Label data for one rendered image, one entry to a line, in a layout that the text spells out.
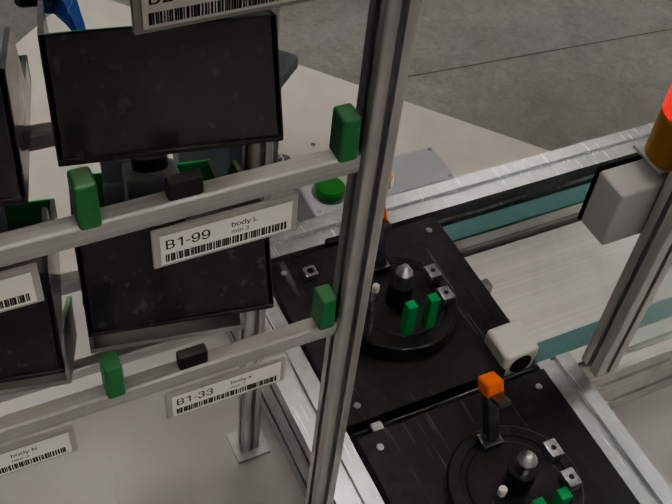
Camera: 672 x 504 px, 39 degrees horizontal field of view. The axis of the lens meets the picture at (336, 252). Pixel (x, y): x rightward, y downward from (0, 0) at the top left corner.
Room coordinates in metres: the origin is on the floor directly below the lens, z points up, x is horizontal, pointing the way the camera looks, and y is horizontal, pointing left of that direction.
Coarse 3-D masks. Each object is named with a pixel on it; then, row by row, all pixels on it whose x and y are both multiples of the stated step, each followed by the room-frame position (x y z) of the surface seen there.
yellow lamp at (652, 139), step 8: (656, 120) 0.71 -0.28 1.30; (664, 120) 0.70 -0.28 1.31; (656, 128) 0.70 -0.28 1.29; (664, 128) 0.69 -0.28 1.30; (656, 136) 0.70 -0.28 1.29; (664, 136) 0.69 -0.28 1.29; (648, 144) 0.70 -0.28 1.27; (656, 144) 0.69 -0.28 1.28; (664, 144) 0.69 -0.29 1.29; (648, 152) 0.70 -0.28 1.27; (656, 152) 0.69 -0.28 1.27; (664, 152) 0.68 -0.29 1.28; (656, 160) 0.69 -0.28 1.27; (664, 160) 0.68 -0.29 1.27; (664, 168) 0.68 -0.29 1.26
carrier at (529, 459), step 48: (528, 384) 0.63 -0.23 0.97; (384, 432) 0.54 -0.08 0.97; (432, 432) 0.55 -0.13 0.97; (480, 432) 0.55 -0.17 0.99; (528, 432) 0.55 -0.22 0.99; (576, 432) 0.57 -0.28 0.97; (384, 480) 0.49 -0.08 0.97; (432, 480) 0.49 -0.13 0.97; (480, 480) 0.49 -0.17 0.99; (528, 480) 0.48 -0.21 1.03; (576, 480) 0.49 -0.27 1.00
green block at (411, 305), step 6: (414, 300) 0.67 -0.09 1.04; (408, 306) 0.66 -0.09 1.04; (414, 306) 0.66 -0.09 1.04; (408, 312) 0.66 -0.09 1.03; (414, 312) 0.66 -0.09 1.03; (402, 318) 0.66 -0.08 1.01; (408, 318) 0.66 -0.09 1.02; (414, 318) 0.66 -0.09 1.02; (402, 324) 0.66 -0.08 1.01; (408, 324) 0.66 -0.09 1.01; (414, 324) 0.66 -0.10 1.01; (402, 330) 0.66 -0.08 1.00; (408, 330) 0.66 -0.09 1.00
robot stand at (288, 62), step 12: (288, 60) 1.04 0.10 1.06; (288, 72) 1.02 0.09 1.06; (276, 144) 1.02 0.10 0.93; (180, 156) 0.96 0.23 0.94; (192, 156) 0.95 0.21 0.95; (204, 156) 0.94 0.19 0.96; (216, 156) 0.94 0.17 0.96; (228, 156) 0.93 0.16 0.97; (240, 156) 0.94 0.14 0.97; (276, 156) 1.02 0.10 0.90; (288, 156) 1.05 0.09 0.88; (216, 168) 0.94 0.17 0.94; (228, 168) 0.93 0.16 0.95
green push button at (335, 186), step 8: (320, 184) 0.90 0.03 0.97; (328, 184) 0.90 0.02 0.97; (336, 184) 0.91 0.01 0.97; (344, 184) 0.91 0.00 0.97; (320, 192) 0.89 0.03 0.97; (328, 192) 0.89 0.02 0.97; (336, 192) 0.89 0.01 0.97; (344, 192) 0.90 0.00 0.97; (328, 200) 0.88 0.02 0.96; (336, 200) 0.88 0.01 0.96
